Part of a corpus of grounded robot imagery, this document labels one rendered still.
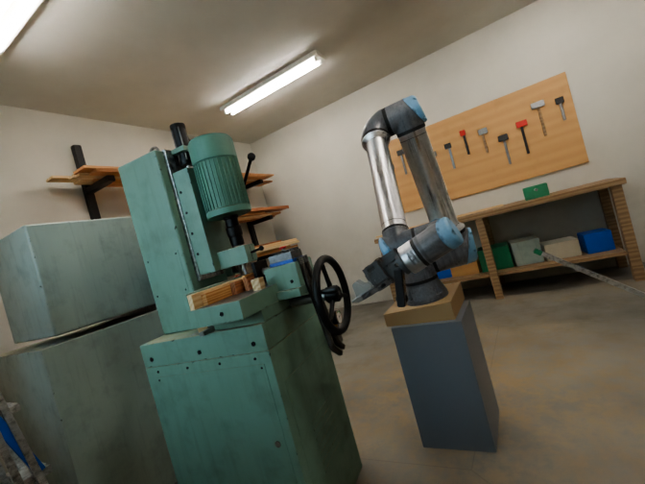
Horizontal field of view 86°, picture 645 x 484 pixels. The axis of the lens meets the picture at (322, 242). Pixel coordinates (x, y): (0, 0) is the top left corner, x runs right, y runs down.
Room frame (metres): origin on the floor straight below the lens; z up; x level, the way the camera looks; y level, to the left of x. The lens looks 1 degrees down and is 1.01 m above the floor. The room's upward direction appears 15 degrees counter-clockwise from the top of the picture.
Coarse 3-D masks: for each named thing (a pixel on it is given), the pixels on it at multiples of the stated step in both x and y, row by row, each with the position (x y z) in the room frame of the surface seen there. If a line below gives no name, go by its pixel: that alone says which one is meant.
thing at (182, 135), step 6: (174, 126) 1.41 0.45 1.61; (180, 126) 1.41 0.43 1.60; (174, 132) 1.41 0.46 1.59; (180, 132) 1.41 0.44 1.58; (186, 132) 1.45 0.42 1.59; (174, 138) 1.42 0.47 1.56; (180, 138) 1.41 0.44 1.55; (186, 138) 1.43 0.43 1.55; (180, 144) 1.41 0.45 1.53; (186, 144) 1.42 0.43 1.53; (174, 150) 1.40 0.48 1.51; (180, 150) 1.39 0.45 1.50; (186, 150) 1.40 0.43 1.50; (180, 156) 1.41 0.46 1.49; (186, 156) 1.41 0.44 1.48; (180, 162) 1.41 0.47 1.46; (186, 162) 1.41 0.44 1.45
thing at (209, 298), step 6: (222, 288) 1.22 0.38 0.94; (228, 288) 1.25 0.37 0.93; (204, 294) 1.14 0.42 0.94; (210, 294) 1.16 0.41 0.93; (216, 294) 1.19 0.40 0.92; (222, 294) 1.21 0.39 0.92; (228, 294) 1.25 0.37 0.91; (204, 300) 1.14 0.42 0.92; (210, 300) 1.16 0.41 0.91; (216, 300) 1.18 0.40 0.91
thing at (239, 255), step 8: (232, 248) 1.36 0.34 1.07; (240, 248) 1.34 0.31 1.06; (248, 248) 1.35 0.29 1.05; (224, 256) 1.37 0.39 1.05; (232, 256) 1.36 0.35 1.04; (240, 256) 1.34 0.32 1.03; (248, 256) 1.34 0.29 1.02; (256, 256) 1.39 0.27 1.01; (224, 264) 1.38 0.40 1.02; (232, 264) 1.36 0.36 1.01; (240, 264) 1.35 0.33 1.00
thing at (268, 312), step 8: (272, 304) 1.20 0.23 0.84; (280, 304) 1.25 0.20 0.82; (288, 304) 1.29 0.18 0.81; (256, 312) 1.14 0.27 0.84; (264, 312) 1.15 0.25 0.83; (272, 312) 1.19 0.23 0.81; (240, 320) 1.17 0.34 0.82; (248, 320) 1.16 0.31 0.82; (256, 320) 1.15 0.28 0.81; (264, 320) 1.14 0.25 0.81; (216, 328) 1.21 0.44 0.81; (224, 328) 1.20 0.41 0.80
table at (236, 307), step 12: (264, 288) 1.19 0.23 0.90; (276, 288) 1.25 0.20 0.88; (300, 288) 1.21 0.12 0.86; (228, 300) 1.13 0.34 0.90; (240, 300) 1.05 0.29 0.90; (252, 300) 1.11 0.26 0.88; (264, 300) 1.16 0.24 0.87; (276, 300) 1.23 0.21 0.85; (192, 312) 1.12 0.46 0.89; (204, 312) 1.10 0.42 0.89; (216, 312) 1.08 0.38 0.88; (228, 312) 1.06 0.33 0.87; (240, 312) 1.05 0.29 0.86; (252, 312) 1.09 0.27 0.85; (192, 324) 1.12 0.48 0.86; (204, 324) 1.10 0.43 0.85; (216, 324) 1.09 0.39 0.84
